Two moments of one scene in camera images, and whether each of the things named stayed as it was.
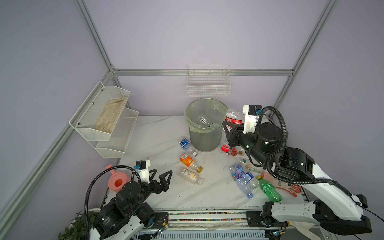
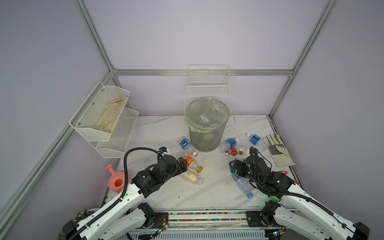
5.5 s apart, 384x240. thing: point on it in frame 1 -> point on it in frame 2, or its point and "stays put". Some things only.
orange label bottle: x=190 y=162 stays put
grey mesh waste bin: x=204 y=117 stays put
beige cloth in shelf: x=111 y=112 stays put
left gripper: x=164 y=185 -> x=183 y=166
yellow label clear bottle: x=191 y=176 stays put
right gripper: x=230 y=136 -> x=240 y=165
